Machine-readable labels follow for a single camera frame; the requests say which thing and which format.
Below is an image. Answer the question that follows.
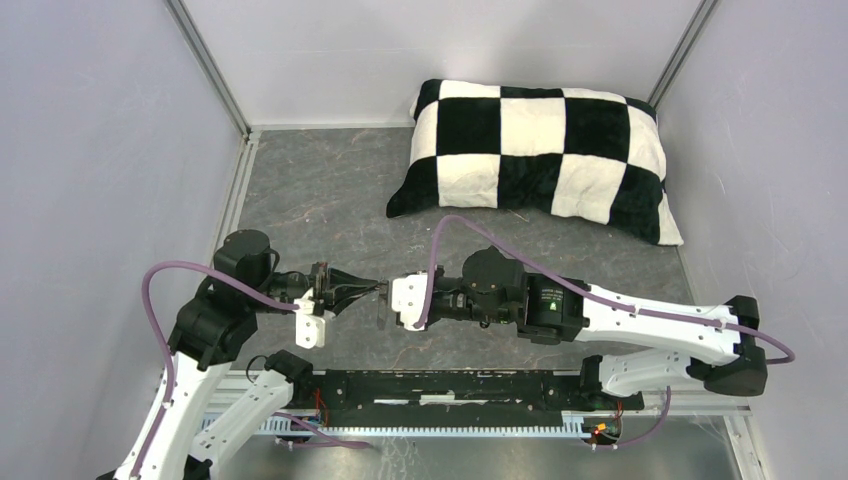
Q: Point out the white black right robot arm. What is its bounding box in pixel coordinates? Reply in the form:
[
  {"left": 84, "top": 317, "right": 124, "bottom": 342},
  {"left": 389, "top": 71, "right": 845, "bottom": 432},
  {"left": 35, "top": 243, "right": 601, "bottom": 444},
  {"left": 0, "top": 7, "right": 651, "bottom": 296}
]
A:
[{"left": 428, "top": 247, "right": 768, "bottom": 408}]

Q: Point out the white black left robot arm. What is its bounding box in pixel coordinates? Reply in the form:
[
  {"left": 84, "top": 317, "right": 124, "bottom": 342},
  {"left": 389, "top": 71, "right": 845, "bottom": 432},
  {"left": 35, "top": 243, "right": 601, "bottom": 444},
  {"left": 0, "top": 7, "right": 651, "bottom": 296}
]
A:
[{"left": 105, "top": 229, "right": 382, "bottom": 479}]

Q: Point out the black and white checkered pillow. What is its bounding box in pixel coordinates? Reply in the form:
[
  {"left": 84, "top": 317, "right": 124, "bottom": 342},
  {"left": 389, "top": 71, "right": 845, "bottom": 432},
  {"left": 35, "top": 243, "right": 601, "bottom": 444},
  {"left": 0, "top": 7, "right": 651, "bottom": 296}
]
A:
[{"left": 385, "top": 79, "right": 684, "bottom": 246}]

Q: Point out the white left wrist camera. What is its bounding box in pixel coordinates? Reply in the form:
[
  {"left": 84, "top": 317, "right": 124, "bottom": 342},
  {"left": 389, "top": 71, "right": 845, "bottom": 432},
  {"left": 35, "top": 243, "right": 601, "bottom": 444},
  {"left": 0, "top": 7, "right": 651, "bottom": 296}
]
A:
[{"left": 294, "top": 288, "right": 336, "bottom": 349}]

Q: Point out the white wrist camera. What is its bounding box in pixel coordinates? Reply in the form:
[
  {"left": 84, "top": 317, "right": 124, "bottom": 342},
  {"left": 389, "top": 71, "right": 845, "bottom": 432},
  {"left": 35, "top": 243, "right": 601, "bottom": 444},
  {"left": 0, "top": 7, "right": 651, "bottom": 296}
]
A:
[
  {"left": 294, "top": 288, "right": 336, "bottom": 349},
  {"left": 389, "top": 272, "right": 428, "bottom": 332}
]

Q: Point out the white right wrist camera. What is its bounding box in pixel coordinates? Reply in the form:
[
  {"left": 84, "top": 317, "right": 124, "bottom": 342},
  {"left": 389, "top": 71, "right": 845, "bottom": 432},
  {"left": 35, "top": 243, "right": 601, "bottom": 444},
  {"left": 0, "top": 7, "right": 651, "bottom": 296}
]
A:
[{"left": 389, "top": 272, "right": 428, "bottom": 332}]

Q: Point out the black mounting base rail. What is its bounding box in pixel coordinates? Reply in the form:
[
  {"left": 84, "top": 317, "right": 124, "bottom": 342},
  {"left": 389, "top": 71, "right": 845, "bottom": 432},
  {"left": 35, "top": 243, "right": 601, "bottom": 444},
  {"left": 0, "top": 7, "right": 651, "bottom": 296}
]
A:
[{"left": 288, "top": 370, "right": 645, "bottom": 428}]

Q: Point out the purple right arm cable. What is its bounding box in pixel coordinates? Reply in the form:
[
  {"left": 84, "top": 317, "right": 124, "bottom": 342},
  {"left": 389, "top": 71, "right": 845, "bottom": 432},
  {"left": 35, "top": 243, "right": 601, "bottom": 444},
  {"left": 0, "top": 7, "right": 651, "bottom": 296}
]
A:
[{"left": 413, "top": 214, "right": 796, "bottom": 450}]

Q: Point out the white toothed cable duct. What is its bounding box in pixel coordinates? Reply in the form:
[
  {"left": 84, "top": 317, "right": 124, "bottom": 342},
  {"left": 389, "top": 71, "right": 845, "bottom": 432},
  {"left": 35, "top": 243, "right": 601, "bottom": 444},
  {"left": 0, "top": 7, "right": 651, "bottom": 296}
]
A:
[{"left": 205, "top": 411, "right": 621, "bottom": 440}]

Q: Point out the aluminium frame post left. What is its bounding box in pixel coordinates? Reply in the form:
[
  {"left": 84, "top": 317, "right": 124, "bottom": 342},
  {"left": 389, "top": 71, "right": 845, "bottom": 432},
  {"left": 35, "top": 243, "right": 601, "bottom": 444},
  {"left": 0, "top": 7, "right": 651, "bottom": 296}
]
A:
[{"left": 164, "top": 0, "right": 252, "bottom": 139}]

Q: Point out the aluminium frame post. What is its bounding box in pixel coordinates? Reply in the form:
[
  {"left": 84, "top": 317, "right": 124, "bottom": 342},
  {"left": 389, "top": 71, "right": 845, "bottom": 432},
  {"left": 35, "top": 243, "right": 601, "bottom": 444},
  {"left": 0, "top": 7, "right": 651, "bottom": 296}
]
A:
[
  {"left": 648, "top": 0, "right": 720, "bottom": 110},
  {"left": 164, "top": 0, "right": 252, "bottom": 139}
]

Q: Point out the aluminium frame post right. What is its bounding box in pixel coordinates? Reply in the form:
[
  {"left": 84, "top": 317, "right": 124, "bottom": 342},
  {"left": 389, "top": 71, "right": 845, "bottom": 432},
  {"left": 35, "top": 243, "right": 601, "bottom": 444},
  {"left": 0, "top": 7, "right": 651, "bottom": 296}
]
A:
[{"left": 648, "top": 0, "right": 720, "bottom": 110}]

